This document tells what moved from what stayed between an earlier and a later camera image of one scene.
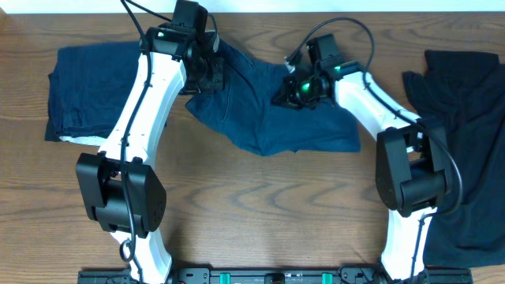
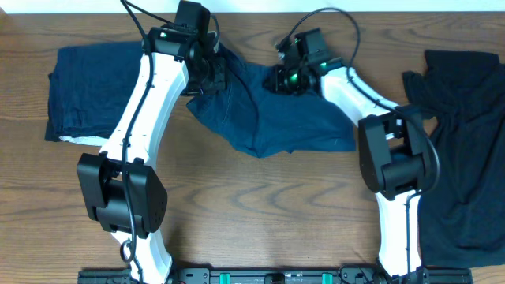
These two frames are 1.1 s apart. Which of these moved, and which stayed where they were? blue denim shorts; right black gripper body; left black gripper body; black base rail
Moved: right black gripper body
Stayed: left black gripper body; blue denim shorts; black base rail
